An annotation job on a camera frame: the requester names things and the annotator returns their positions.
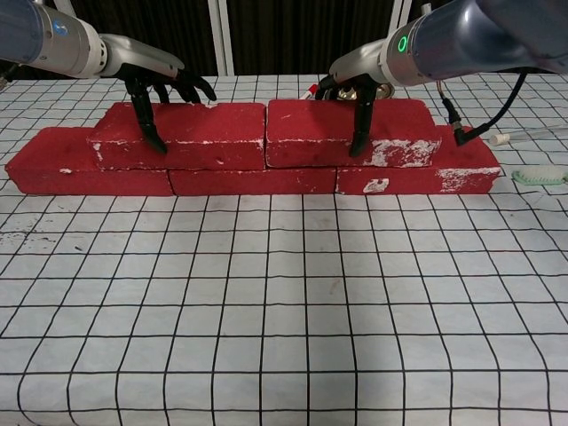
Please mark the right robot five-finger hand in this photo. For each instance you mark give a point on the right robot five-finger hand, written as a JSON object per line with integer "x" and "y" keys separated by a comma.
{"x": 361, "y": 62}

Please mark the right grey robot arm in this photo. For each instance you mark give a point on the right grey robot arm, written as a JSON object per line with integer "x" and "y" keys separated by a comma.
{"x": 466, "y": 40}

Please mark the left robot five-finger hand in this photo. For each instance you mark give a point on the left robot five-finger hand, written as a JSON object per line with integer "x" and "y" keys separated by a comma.
{"x": 137, "y": 53}

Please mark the white double partition frame post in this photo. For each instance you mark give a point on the white double partition frame post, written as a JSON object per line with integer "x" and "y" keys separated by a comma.
{"x": 221, "y": 40}

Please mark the red brick heavy white scuffs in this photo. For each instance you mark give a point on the red brick heavy white scuffs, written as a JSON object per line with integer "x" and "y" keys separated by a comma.
{"x": 310, "y": 120}

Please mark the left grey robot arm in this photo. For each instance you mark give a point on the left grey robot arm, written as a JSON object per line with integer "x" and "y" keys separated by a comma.
{"x": 44, "y": 40}

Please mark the green brush with white bristles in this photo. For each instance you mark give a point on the green brush with white bristles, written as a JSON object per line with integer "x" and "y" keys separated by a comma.
{"x": 537, "y": 174}

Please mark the steel bowl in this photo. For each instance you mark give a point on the steel bowl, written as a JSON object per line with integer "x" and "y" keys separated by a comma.
{"x": 346, "y": 94}

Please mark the white black-grid tablecloth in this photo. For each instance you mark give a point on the white black-grid tablecloth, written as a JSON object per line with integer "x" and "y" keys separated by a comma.
{"x": 284, "y": 310}

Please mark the clear tube with white cap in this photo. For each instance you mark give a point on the clear tube with white cap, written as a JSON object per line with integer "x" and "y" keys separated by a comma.
{"x": 532, "y": 133}

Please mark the red and white marker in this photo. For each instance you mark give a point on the red and white marker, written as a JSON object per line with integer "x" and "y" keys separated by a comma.
{"x": 308, "y": 93}

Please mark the red brick chipped white corner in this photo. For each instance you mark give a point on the red brick chipped white corner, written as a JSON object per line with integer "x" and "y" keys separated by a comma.
{"x": 213, "y": 124}

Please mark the red brick with white patch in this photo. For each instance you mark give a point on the red brick with white patch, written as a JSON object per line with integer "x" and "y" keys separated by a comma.
{"x": 412, "y": 182}

